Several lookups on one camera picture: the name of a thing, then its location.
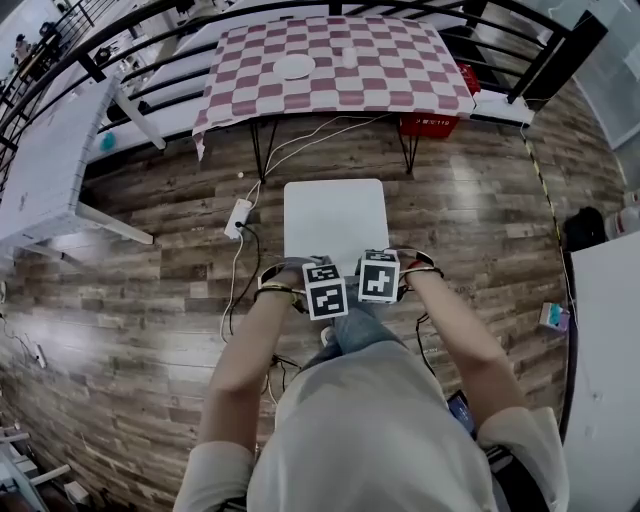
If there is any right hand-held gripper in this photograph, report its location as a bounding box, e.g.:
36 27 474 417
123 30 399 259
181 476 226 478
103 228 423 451
357 248 402 305

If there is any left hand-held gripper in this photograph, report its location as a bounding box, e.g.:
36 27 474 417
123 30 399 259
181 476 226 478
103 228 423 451
284 254 350 322

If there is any white wooden chair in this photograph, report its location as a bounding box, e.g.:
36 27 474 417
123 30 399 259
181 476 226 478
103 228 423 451
282 178 391 266

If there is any person's left forearm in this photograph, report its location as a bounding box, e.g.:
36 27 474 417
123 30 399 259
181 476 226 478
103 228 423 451
199 287 301 444

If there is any black shoulder bag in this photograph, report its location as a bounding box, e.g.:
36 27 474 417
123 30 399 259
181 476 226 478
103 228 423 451
482 444 546 512

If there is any person's right forearm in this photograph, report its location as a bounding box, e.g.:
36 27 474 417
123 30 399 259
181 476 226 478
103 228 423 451
404 269 529 426

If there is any red white checkered table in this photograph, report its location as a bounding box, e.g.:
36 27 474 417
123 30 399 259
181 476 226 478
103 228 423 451
192 14 477 184

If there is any person's right hand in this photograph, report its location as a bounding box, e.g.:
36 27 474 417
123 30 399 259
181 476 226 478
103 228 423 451
398 248 436 287

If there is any person's left hand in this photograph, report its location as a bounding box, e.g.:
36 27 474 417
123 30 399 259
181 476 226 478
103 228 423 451
258 259 308 295

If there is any person's jeans leg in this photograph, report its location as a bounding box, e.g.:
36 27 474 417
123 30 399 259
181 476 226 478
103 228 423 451
302 304 406 371

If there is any white power strip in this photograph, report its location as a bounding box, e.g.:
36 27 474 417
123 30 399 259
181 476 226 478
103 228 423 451
223 198 254 241

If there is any person's white shirt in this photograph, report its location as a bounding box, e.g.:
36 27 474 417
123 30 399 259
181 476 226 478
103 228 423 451
172 339 571 512

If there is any blue screen phone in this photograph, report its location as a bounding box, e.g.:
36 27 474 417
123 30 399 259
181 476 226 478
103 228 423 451
446 390 479 441

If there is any red plastic crate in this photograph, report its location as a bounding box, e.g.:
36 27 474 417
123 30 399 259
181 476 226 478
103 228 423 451
398 62 482 140

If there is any pastel tissue box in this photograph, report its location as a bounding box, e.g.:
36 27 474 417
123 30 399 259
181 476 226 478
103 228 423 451
538 301 571 332

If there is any yellow black floor tape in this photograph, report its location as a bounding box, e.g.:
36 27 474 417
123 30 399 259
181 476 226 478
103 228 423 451
522 137 564 241

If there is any black bag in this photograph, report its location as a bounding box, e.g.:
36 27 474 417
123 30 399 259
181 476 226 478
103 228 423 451
563 206 609 254

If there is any white round plate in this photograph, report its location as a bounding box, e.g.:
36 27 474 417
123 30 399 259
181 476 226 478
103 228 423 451
272 53 317 81

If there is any black metal railing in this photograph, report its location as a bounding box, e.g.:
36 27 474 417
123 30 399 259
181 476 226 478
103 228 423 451
0 0 609 151

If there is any white tiled table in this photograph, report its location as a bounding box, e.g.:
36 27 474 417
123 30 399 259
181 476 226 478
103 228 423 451
0 74 166 261

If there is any gold bangle bracelet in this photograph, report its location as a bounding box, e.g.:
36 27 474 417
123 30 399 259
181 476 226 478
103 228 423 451
253 281 301 301

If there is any thin black cable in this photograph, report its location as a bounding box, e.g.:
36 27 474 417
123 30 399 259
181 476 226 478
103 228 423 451
415 312 439 381

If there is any white power cable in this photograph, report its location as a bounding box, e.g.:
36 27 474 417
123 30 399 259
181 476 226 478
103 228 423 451
249 112 396 201
219 237 246 346

